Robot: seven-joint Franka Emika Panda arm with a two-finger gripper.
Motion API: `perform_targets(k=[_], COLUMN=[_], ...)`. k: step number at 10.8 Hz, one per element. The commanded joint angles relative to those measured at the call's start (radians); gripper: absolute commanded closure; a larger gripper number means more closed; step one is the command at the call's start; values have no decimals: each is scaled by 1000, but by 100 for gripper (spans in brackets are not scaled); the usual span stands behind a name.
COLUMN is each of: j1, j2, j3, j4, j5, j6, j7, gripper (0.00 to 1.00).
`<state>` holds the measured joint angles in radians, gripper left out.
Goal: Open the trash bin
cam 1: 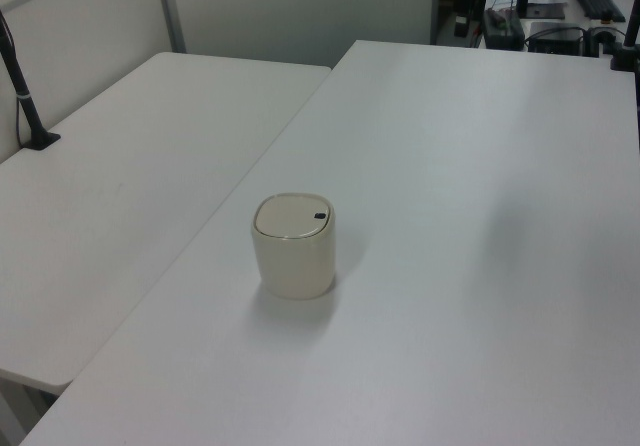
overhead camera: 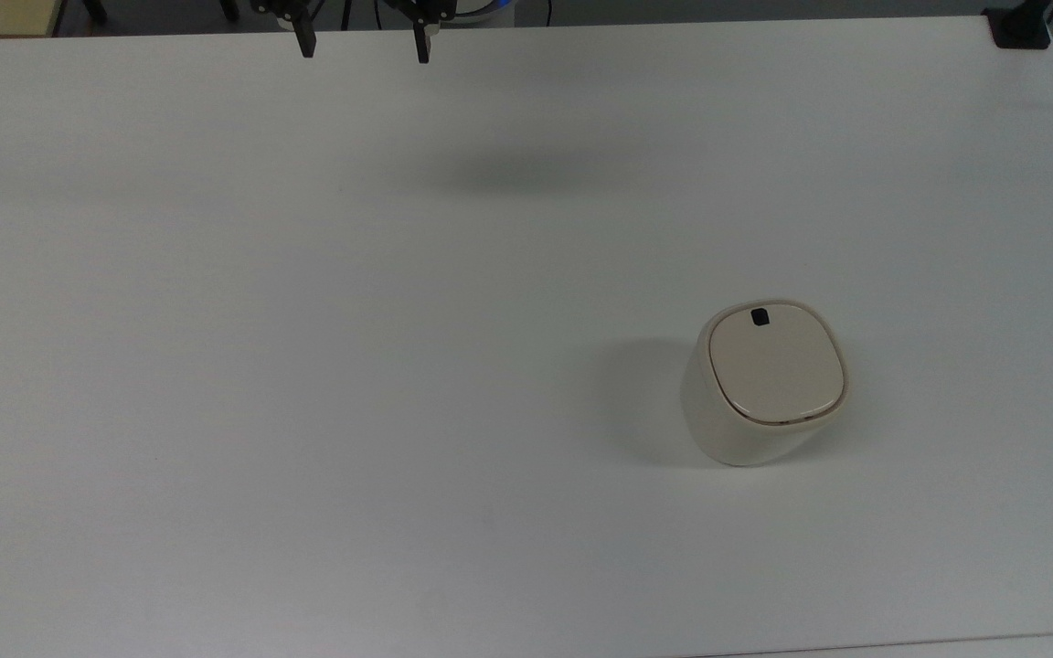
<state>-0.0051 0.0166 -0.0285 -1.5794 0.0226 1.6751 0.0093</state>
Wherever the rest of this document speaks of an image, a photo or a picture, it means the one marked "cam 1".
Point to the beige trash bin lid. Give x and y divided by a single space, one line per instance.
290 217

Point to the black speaker box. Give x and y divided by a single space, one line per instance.
463 3

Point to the black camera stand pole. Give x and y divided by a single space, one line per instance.
21 86

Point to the black electronics box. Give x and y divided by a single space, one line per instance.
556 38

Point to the grey partition frame post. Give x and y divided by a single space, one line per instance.
170 8

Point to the beige round trash bin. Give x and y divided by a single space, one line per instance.
294 268

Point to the black clamp mount pole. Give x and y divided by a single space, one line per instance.
629 36

